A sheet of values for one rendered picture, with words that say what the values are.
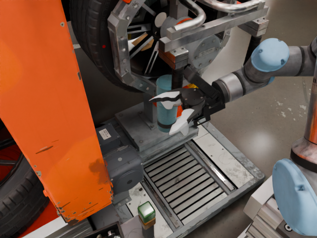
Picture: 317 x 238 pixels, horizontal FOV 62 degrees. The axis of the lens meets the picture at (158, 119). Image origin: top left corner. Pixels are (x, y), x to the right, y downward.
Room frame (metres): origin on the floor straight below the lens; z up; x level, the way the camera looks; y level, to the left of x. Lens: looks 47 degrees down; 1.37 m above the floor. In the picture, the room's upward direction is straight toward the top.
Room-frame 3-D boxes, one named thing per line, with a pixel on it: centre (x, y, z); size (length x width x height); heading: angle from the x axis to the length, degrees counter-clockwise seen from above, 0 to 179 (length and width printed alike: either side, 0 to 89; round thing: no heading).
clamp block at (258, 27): (0.87, -0.33, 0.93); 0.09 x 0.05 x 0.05; 33
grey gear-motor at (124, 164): (0.78, 0.24, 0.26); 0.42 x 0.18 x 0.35; 33
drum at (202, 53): (0.89, -0.11, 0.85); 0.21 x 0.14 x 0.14; 33
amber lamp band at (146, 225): (0.32, 0.03, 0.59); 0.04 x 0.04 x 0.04; 33
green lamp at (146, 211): (0.32, 0.03, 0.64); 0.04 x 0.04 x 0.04; 33
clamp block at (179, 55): (0.69, -0.04, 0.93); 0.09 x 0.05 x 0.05; 33
